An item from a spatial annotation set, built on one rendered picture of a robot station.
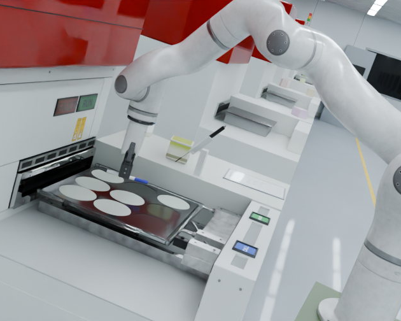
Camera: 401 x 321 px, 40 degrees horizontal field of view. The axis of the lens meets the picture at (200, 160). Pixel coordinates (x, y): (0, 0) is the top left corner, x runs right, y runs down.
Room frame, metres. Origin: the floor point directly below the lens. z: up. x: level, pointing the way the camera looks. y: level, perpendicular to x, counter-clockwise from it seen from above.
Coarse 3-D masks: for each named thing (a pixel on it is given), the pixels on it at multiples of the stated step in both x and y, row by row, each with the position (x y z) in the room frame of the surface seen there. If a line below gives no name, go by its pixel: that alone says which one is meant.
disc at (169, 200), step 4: (160, 196) 1.56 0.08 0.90; (164, 196) 1.57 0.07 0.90; (168, 196) 1.58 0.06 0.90; (172, 196) 1.59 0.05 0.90; (160, 200) 1.52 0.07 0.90; (164, 200) 1.53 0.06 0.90; (168, 200) 1.54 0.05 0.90; (172, 200) 1.56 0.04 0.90; (176, 200) 1.57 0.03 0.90; (180, 200) 1.58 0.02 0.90; (168, 204) 1.51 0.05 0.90; (172, 204) 1.52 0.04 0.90; (176, 204) 1.53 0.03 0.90; (180, 204) 1.54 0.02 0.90; (184, 204) 1.55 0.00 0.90; (188, 204) 1.56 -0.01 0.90; (176, 208) 1.50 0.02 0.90; (180, 208) 1.51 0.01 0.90; (184, 208) 1.52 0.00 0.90
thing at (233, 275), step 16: (256, 208) 1.54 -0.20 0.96; (240, 224) 1.36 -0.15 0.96; (256, 224) 1.42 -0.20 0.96; (272, 224) 1.45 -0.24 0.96; (240, 240) 1.25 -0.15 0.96; (256, 240) 1.30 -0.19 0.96; (224, 256) 1.13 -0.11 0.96; (240, 256) 1.16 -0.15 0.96; (256, 256) 1.18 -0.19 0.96; (224, 272) 1.06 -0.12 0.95; (240, 272) 1.07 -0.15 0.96; (256, 272) 1.10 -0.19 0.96; (208, 288) 1.07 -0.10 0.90; (224, 288) 1.06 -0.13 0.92; (240, 288) 1.06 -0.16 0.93; (208, 304) 1.07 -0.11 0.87; (224, 304) 1.06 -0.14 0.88; (240, 304) 1.06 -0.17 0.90; (208, 320) 1.06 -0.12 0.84; (224, 320) 1.06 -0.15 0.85; (240, 320) 1.05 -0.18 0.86
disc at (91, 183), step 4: (76, 180) 1.46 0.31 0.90; (80, 180) 1.47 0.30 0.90; (84, 180) 1.48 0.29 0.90; (88, 180) 1.49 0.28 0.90; (92, 180) 1.50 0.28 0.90; (96, 180) 1.51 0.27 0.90; (100, 180) 1.52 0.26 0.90; (80, 184) 1.44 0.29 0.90; (84, 184) 1.45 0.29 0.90; (88, 184) 1.46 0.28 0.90; (92, 184) 1.47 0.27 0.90; (96, 184) 1.48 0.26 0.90; (100, 184) 1.49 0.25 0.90; (104, 184) 1.50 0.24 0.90; (88, 188) 1.43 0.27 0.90; (92, 188) 1.44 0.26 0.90; (96, 188) 1.45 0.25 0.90; (100, 188) 1.46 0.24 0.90; (104, 188) 1.47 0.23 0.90; (108, 188) 1.48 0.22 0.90
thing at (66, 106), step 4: (60, 100) 1.39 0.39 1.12; (64, 100) 1.41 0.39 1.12; (68, 100) 1.43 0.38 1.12; (72, 100) 1.45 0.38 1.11; (76, 100) 1.48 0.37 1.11; (60, 104) 1.39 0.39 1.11; (64, 104) 1.41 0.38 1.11; (68, 104) 1.44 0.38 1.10; (72, 104) 1.46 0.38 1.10; (60, 108) 1.40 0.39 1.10; (64, 108) 1.42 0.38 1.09; (68, 108) 1.44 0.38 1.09; (72, 108) 1.46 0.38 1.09; (56, 112) 1.38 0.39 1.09; (60, 112) 1.40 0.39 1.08; (64, 112) 1.42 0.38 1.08; (68, 112) 1.45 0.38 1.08
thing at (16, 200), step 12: (72, 156) 1.53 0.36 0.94; (84, 156) 1.61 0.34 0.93; (36, 168) 1.33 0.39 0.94; (48, 168) 1.40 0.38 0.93; (84, 168) 1.67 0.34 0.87; (24, 180) 1.28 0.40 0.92; (60, 180) 1.49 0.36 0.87; (12, 192) 1.26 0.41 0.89; (24, 192) 1.33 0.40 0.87; (12, 204) 1.26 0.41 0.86
